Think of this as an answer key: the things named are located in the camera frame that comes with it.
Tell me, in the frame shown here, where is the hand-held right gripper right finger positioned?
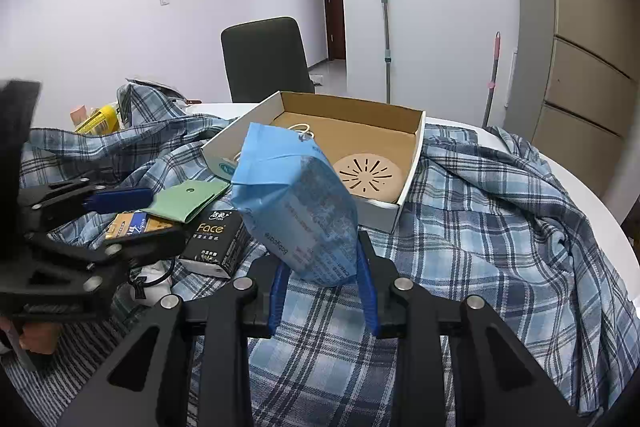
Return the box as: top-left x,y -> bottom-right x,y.
355,232 -> 591,427

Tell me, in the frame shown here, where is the grey mop handle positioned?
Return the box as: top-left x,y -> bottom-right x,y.
377,0 -> 394,105

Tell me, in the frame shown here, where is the yellow bottle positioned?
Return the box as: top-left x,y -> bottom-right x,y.
75,104 -> 120,136

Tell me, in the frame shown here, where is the person's left hand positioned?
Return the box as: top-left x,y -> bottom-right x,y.
19,321 -> 62,356

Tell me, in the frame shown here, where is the dark office chair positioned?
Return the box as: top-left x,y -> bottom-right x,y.
221,17 -> 316,104

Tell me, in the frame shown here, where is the white cord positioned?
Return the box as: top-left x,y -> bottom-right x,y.
287,123 -> 317,142

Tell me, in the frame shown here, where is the blue plaid shirt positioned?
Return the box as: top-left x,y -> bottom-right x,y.
0,82 -> 640,427

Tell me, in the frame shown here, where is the blue plastic packet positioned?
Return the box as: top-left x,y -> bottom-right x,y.
230,122 -> 360,290

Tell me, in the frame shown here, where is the pink white hair ornament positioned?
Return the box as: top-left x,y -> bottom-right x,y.
131,264 -> 173,308

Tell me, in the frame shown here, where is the black hair tie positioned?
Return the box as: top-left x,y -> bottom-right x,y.
126,257 -> 177,304

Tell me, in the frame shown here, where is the shallow cardboard box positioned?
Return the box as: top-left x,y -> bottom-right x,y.
201,90 -> 427,234

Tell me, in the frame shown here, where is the gold blue packet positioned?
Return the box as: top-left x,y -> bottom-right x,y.
106,213 -> 176,240

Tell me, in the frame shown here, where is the black tissue pack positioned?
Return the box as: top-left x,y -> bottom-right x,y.
179,208 -> 251,279

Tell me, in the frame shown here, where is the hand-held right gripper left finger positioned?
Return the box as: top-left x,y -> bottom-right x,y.
57,254 -> 293,427

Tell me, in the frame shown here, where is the dark wooden door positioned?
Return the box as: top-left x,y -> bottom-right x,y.
319,0 -> 347,62

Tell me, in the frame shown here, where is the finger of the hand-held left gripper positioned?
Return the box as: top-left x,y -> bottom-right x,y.
29,226 -> 187,299
20,179 -> 156,234

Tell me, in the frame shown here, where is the green pouch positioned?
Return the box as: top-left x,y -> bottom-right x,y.
142,179 -> 231,224

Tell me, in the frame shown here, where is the round beige coaster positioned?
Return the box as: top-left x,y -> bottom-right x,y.
332,151 -> 403,198

